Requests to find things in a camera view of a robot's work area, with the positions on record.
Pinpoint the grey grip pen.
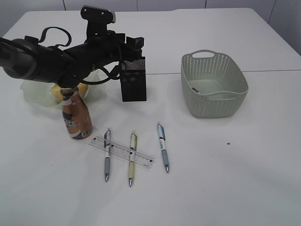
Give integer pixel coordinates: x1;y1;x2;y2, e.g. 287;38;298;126
104;128;111;182

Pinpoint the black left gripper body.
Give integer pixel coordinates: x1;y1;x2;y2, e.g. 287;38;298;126
68;30;127;78

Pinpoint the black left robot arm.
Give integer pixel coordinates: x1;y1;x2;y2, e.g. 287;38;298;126
0;31;144;88

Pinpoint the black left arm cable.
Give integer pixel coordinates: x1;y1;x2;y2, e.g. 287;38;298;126
37;26;123;85

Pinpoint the black mesh pen holder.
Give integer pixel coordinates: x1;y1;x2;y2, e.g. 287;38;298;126
119;56;147;102

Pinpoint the blue grip pen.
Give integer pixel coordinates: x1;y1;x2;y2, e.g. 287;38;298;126
157;122;170;173

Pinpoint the clear plastic ruler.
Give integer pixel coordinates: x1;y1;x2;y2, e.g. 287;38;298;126
88;136;155;169

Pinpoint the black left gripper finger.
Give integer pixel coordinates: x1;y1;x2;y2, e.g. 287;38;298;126
126;36;144;57

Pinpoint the pale green woven basket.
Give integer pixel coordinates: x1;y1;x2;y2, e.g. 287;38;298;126
181;50;248;118

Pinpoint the Nescafe coffee bottle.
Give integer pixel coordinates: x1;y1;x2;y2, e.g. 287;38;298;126
61;88;93;140

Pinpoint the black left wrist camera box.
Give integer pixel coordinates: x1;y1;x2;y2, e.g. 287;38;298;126
80;6;116;40

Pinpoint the pale green wavy plate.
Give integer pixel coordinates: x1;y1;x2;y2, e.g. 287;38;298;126
20;81;105;107

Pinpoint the cream grip pen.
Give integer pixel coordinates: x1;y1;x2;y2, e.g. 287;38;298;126
128;131;138;187

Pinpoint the sugared bread roll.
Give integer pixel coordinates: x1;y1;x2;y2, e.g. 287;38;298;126
50;83;89;103

